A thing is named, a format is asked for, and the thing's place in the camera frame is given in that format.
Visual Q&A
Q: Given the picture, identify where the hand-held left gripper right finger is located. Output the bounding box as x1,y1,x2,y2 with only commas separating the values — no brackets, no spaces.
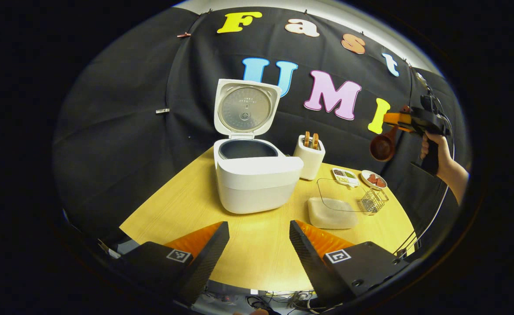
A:
289,220,408,307

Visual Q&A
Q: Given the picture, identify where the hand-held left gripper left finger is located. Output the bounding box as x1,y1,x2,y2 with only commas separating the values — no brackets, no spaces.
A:
117,221,230,307

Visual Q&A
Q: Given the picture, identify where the brown wooden spoon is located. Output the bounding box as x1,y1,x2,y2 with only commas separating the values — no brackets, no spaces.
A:
370,105,411,162

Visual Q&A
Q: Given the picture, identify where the white rice heap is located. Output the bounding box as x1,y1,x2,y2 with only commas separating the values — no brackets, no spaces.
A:
309,198,358,228

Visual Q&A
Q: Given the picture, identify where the metal wire chopstick holder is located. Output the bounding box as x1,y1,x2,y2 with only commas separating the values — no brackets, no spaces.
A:
357,187,389,215

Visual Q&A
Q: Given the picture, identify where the white rice cooker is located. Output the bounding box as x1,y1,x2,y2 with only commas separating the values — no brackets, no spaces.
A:
213,79,304,214

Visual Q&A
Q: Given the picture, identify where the round white plate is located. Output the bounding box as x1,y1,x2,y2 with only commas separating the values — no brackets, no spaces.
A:
360,170,388,190

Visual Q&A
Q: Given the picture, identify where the clear glass dish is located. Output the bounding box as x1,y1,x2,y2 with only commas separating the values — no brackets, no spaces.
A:
308,178,373,229

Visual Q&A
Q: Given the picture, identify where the white divided dish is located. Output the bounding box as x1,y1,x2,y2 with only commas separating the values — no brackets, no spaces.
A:
332,168,360,188

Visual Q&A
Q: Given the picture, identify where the white toaster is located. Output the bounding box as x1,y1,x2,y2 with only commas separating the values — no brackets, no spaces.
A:
293,133,326,181

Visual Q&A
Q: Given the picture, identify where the black backdrop cloth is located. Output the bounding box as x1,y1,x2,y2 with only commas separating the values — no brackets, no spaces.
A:
53,7,472,245

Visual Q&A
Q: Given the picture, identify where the tangle of black cables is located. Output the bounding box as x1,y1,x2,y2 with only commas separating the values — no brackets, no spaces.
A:
244,294,318,313

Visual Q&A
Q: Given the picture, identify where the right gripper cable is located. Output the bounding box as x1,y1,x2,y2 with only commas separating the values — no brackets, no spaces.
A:
392,114,456,259

